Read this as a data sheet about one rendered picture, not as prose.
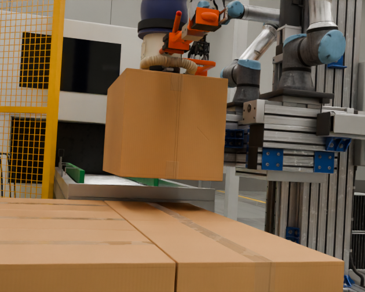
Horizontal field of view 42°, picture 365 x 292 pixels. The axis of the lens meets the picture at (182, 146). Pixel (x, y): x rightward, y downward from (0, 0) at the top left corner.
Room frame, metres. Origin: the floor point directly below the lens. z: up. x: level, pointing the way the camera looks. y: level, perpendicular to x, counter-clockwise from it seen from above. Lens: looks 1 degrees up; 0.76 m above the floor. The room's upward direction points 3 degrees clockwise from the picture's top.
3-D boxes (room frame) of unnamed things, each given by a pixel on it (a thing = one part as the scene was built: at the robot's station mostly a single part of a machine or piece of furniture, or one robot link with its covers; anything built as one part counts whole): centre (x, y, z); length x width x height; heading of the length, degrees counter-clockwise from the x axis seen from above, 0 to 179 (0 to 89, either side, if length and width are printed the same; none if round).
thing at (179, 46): (1.86, 0.05, 1.20); 0.10 x 0.08 x 0.06; 106
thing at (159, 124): (2.08, 0.11, 0.87); 0.60 x 0.40 x 0.40; 15
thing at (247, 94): (2.41, -0.31, 1.09); 0.15 x 0.15 x 0.10
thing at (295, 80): (1.93, -0.44, 1.09); 0.15 x 0.15 x 0.10
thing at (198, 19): (1.52, -0.04, 1.20); 0.08 x 0.07 x 0.05; 16
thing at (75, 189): (2.25, 0.17, 0.58); 0.70 x 0.03 x 0.06; 107
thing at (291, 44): (1.93, -0.45, 1.20); 0.13 x 0.12 x 0.14; 30
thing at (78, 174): (3.64, 0.86, 0.60); 1.60 x 0.11 x 0.09; 17
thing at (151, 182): (3.79, 0.34, 0.60); 1.60 x 0.11 x 0.09; 17
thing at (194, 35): (1.65, -0.01, 1.19); 0.07 x 0.07 x 0.04; 16
